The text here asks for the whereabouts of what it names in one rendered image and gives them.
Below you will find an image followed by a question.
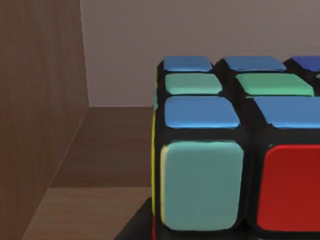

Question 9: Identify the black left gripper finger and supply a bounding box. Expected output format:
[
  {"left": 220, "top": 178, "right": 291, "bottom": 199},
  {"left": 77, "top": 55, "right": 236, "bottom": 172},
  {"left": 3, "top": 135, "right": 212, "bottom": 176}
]
[{"left": 112, "top": 196, "right": 154, "bottom": 240}]

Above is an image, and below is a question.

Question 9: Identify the multicoloured puzzle cube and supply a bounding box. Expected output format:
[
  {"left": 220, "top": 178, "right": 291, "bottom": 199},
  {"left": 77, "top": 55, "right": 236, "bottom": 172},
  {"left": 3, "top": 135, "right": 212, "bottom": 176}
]
[{"left": 150, "top": 55, "right": 320, "bottom": 240}]

